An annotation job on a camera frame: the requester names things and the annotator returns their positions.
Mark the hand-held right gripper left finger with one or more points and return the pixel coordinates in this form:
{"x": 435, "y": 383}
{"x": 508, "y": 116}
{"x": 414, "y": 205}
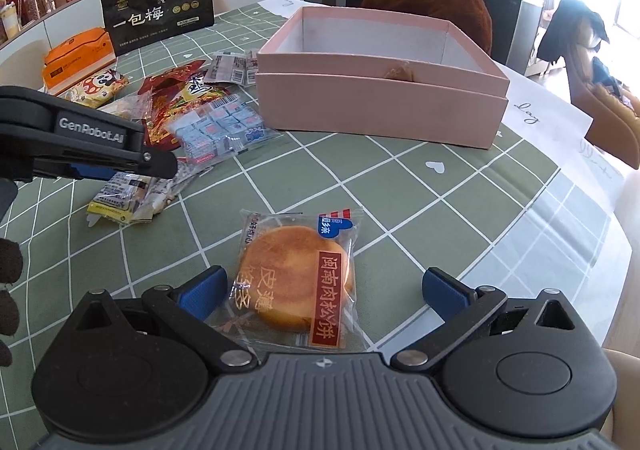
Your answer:
{"x": 202, "y": 291}

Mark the orange tissue pack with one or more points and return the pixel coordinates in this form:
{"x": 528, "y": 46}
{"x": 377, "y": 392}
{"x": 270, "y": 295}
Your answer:
{"x": 75, "y": 57}

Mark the brown pastry piece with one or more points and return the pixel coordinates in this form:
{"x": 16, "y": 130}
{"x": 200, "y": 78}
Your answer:
{"x": 399, "y": 71}

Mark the clear snack jars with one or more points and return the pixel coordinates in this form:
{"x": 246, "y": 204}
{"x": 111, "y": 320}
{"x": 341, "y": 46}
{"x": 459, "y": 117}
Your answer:
{"x": 25, "y": 9}

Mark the person's left hand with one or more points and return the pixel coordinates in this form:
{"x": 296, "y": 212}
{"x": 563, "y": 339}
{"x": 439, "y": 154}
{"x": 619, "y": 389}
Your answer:
{"x": 9, "y": 260}

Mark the pink cardboard box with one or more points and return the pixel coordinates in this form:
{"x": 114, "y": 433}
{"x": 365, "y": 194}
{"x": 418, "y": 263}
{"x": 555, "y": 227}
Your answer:
{"x": 380, "y": 99}

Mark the black jacket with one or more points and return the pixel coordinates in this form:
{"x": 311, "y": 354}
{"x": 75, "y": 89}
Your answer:
{"x": 575, "y": 24}

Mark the clear crumpled snack wrapper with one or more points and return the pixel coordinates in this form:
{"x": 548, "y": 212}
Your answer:
{"x": 177, "y": 182}

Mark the red and white snack packet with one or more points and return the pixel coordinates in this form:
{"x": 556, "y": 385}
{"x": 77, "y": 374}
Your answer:
{"x": 200, "y": 92}

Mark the green checkered tablecloth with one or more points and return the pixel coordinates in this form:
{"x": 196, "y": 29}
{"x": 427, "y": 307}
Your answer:
{"x": 400, "y": 190}

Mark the large black snack bag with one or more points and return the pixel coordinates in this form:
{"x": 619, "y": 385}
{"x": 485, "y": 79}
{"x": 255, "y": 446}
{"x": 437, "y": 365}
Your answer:
{"x": 157, "y": 7}

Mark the round pastry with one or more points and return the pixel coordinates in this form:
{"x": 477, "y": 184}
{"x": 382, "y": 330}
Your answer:
{"x": 295, "y": 275}

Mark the grey barcode snack packet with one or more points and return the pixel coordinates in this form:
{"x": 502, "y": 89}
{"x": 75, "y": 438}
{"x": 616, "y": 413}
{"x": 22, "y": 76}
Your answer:
{"x": 232, "y": 67}

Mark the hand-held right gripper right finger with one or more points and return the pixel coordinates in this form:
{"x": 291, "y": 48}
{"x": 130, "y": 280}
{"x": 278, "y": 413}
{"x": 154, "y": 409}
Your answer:
{"x": 445, "y": 292}

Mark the blue and white candy bag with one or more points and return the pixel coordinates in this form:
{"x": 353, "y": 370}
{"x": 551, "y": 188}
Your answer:
{"x": 225, "y": 127}

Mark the yellow cartoon snack packet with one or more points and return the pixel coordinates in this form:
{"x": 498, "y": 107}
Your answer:
{"x": 97, "y": 87}

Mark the yellow edged snack packet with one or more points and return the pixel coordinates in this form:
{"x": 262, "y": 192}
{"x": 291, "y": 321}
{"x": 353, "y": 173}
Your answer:
{"x": 117, "y": 207}

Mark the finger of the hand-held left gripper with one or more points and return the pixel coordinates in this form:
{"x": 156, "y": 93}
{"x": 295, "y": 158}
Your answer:
{"x": 97, "y": 172}
{"x": 160, "y": 163}

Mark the brown leather chair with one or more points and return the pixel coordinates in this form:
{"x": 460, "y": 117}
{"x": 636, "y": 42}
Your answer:
{"x": 610, "y": 129}

